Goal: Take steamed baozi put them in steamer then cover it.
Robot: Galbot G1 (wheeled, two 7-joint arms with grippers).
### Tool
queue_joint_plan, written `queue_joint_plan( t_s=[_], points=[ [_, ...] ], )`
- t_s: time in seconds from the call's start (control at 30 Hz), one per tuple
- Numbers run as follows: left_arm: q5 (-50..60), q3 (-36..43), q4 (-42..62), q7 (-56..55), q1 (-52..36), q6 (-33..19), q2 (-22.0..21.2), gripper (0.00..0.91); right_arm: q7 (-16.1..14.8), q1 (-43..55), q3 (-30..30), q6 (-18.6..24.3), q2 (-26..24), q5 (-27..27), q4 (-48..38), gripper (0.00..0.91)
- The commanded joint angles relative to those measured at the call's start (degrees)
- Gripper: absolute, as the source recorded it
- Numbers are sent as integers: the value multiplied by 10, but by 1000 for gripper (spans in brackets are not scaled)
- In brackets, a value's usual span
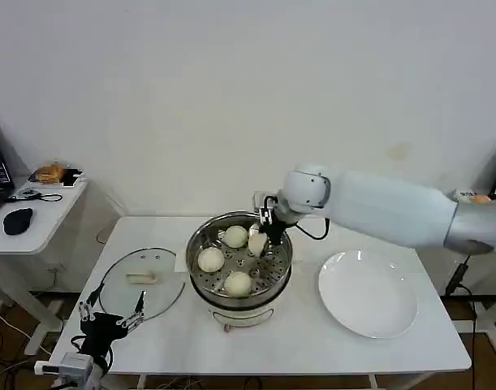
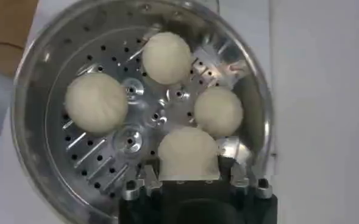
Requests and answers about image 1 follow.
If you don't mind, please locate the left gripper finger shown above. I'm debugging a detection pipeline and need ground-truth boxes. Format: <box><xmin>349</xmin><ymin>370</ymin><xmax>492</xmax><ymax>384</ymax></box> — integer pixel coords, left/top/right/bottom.
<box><xmin>79</xmin><ymin>283</ymin><xmax>106</xmax><ymax>322</ymax></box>
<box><xmin>116</xmin><ymin>290</ymin><xmax>147</xmax><ymax>329</ymax></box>

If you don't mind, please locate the white side desk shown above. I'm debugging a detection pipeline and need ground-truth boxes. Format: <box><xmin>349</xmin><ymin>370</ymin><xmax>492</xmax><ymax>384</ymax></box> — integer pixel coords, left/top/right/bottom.
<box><xmin>0</xmin><ymin>177</ymin><xmax>88</xmax><ymax>358</ymax></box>
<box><xmin>452</xmin><ymin>188</ymin><xmax>496</xmax><ymax>355</ymax></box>

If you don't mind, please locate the black computer mouse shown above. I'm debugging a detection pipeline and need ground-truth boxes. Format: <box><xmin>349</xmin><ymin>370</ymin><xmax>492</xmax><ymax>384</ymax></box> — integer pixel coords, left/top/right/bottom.
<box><xmin>2</xmin><ymin>207</ymin><xmax>34</xmax><ymax>236</ymax></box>

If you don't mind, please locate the bagged brown bread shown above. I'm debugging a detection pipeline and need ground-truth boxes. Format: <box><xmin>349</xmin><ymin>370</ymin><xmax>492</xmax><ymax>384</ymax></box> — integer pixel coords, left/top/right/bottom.
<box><xmin>28</xmin><ymin>162</ymin><xmax>68</xmax><ymax>185</ymax></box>

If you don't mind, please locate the white steamed bun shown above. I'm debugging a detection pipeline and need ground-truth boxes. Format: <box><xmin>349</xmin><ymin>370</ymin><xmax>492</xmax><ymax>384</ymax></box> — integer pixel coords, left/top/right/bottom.
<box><xmin>248</xmin><ymin>223</ymin><xmax>269</xmax><ymax>258</ymax></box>
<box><xmin>223</xmin><ymin>225</ymin><xmax>249</xmax><ymax>249</ymax></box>
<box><xmin>223</xmin><ymin>271</ymin><xmax>252</xmax><ymax>298</ymax></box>
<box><xmin>197</xmin><ymin>246</ymin><xmax>226</xmax><ymax>273</ymax></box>

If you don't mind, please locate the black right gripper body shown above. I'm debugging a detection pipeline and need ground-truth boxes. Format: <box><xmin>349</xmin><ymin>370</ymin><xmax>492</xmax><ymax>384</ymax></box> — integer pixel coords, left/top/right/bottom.
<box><xmin>266</xmin><ymin>214</ymin><xmax>290</xmax><ymax>245</ymax></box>

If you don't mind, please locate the black power cable with adapter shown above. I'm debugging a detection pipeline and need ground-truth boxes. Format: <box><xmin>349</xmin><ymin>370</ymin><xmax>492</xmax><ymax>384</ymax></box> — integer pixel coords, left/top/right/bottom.
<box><xmin>444</xmin><ymin>253</ymin><xmax>496</xmax><ymax>390</ymax></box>

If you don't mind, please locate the steel perforated steamer basket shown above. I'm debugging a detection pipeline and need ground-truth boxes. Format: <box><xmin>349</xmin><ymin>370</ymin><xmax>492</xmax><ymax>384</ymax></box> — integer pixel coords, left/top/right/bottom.
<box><xmin>185</xmin><ymin>210</ymin><xmax>293</xmax><ymax>302</ymax></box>

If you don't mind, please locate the black dongle with cable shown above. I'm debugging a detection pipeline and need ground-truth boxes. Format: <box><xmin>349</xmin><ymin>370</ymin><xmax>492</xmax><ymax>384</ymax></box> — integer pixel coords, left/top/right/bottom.
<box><xmin>7</xmin><ymin>188</ymin><xmax>64</xmax><ymax>204</ymax></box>

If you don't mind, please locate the white round plate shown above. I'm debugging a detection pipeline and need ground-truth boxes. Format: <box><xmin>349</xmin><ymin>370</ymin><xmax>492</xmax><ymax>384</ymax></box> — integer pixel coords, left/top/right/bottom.
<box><xmin>317</xmin><ymin>249</ymin><xmax>418</xmax><ymax>340</ymax></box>

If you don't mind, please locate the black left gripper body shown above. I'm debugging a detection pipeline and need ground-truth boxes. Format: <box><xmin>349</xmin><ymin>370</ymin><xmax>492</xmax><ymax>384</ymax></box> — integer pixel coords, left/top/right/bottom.
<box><xmin>80</xmin><ymin>312</ymin><xmax>129</xmax><ymax>358</ymax></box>

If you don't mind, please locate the white electric cooker base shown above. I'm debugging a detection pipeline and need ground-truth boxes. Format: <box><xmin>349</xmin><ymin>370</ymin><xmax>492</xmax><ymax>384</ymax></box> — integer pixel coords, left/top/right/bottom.
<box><xmin>190</xmin><ymin>279</ymin><xmax>290</xmax><ymax>334</ymax></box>

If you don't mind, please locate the oval glass lid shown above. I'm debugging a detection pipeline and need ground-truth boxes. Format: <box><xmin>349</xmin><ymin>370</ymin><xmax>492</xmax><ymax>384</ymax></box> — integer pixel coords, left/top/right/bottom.
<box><xmin>97</xmin><ymin>248</ymin><xmax>187</xmax><ymax>323</ymax></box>

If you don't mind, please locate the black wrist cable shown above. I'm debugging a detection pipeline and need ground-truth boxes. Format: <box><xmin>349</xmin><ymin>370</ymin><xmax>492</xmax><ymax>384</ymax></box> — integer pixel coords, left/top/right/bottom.
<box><xmin>292</xmin><ymin>217</ymin><xmax>330</xmax><ymax>241</ymax></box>
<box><xmin>70</xmin><ymin>334</ymin><xmax>115</xmax><ymax>374</ymax></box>

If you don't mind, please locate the black and white box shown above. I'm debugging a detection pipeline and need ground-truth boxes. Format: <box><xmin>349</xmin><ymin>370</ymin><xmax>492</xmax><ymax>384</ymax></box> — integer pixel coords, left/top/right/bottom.
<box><xmin>62</xmin><ymin>169</ymin><xmax>86</xmax><ymax>189</ymax></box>

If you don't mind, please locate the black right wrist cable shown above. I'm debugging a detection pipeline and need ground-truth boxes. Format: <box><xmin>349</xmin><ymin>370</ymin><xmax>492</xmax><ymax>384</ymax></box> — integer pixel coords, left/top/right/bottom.
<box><xmin>292</xmin><ymin>217</ymin><xmax>330</xmax><ymax>241</ymax></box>

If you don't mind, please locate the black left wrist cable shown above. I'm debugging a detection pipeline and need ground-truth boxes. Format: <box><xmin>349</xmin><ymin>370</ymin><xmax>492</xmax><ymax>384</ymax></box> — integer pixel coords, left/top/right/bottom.
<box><xmin>70</xmin><ymin>334</ymin><xmax>115</xmax><ymax>374</ymax></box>

